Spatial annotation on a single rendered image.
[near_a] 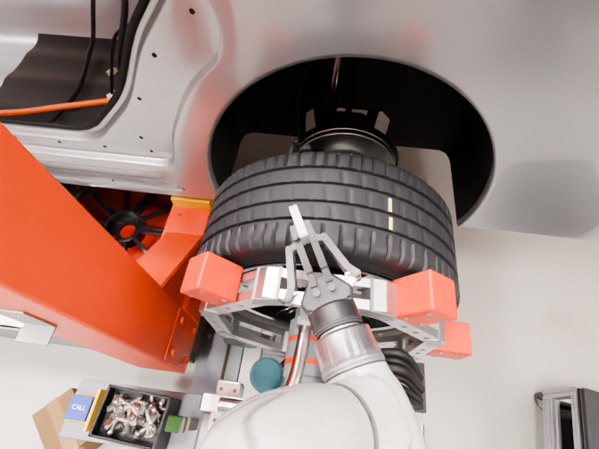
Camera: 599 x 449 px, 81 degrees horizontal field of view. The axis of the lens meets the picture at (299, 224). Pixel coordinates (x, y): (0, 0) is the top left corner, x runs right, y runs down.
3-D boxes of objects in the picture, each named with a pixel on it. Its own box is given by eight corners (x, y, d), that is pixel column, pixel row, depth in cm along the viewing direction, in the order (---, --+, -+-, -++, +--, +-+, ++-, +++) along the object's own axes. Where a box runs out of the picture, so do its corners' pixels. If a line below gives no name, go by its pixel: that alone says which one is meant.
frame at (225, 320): (400, 347, 111) (475, 289, 64) (401, 370, 108) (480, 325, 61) (232, 325, 114) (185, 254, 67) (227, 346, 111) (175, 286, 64)
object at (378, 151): (364, 201, 131) (416, 148, 104) (363, 219, 127) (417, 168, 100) (283, 175, 123) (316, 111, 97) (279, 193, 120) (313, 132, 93)
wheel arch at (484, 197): (455, 154, 130) (553, -19, 80) (464, 229, 114) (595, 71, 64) (236, 133, 135) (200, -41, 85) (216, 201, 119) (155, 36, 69)
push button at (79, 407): (97, 397, 115) (94, 396, 113) (87, 421, 111) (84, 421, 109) (77, 394, 115) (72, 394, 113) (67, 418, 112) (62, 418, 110)
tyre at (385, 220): (490, 248, 100) (357, 94, 61) (504, 330, 89) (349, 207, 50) (315, 283, 142) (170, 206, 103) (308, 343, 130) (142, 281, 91)
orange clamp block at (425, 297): (414, 289, 71) (455, 280, 64) (416, 329, 67) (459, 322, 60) (390, 279, 68) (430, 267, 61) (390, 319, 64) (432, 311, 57)
